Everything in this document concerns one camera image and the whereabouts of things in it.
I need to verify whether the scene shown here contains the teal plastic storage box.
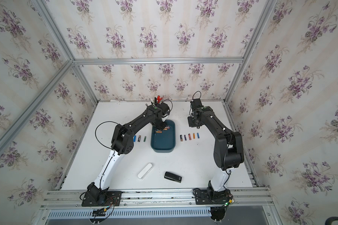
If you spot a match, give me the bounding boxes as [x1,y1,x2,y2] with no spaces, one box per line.
[150,120,176,153]

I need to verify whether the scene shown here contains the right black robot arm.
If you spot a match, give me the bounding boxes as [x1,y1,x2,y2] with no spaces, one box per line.
[188,98,245,196]

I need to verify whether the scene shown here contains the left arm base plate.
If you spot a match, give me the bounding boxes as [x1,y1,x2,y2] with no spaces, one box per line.
[81,191,122,207]

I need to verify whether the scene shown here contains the black stapler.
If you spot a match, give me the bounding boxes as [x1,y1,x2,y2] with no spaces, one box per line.
[164,172,182,183]

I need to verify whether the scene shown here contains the aluminium front rail frame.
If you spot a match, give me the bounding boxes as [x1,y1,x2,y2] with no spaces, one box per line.
[33,187,282,225]

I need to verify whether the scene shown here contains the white rectangular case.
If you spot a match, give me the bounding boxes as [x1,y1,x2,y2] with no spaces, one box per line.
[137,163,153,180]

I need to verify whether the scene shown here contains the pens in cup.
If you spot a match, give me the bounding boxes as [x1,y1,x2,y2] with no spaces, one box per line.
[151,95,163,106]

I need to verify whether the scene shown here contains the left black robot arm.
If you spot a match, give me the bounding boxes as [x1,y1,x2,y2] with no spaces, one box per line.
[86,102,171,198]

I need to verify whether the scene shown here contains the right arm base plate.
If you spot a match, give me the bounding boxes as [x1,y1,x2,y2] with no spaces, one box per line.
[192,188,234,206]

